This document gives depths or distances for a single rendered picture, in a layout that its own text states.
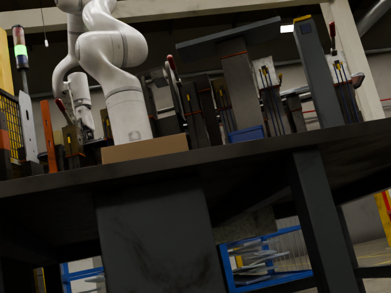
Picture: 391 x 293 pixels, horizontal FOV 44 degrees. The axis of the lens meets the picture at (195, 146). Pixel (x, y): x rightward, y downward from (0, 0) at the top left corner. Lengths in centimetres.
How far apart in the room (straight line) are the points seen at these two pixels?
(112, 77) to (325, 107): 69
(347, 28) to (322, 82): 473
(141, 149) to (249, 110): 43
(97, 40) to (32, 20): 420
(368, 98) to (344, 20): 105
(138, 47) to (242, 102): 39
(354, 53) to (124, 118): 500
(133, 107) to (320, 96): 61
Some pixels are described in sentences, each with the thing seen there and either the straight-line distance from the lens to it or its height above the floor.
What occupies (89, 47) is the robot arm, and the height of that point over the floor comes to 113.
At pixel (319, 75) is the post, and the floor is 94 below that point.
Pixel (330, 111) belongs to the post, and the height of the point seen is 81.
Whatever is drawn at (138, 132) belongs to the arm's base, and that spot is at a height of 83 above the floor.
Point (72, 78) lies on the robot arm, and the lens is 220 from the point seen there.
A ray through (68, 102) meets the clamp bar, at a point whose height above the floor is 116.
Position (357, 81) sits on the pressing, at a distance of 207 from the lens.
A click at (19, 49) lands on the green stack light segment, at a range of 318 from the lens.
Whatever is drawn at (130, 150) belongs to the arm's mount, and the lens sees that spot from 137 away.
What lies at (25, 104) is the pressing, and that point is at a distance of 233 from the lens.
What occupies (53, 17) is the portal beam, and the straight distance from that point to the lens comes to 573.
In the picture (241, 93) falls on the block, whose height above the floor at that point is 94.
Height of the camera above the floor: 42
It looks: 14 degrees up
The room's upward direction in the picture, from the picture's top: 12 degrees counter-clockwise
